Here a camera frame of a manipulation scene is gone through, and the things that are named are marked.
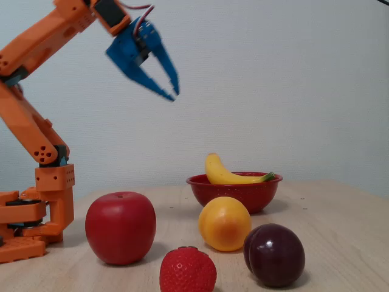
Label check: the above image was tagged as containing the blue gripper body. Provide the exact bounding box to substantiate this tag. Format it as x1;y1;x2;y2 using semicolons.
105;16;153;82

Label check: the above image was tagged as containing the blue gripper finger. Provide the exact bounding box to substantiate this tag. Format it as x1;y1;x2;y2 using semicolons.
124;63;177;103
141;19;181;96

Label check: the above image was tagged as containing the yellow toy banana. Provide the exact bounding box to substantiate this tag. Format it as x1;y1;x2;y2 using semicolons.
204;153;276;186

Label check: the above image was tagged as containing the orange robot base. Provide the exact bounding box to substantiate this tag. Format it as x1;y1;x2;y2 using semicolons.
0;163;76;264

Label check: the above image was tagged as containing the red speckled enamel bowl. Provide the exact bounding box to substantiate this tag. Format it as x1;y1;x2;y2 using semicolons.
185;172;284;215

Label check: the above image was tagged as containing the red toy apple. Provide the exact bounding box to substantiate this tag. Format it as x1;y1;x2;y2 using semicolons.
84;191;157;266

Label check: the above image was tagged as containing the yellow orange toy apricot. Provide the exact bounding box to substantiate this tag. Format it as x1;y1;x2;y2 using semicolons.
198;196;252;252

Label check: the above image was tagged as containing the red toy strawberry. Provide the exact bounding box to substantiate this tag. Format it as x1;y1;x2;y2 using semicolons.
159;246;218;292

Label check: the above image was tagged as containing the dark purple toy plum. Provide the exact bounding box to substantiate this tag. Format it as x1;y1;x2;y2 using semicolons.
243;223;306;288

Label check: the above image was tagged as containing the white red black servo cable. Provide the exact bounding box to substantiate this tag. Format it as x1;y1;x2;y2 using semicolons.
125;3;156;42

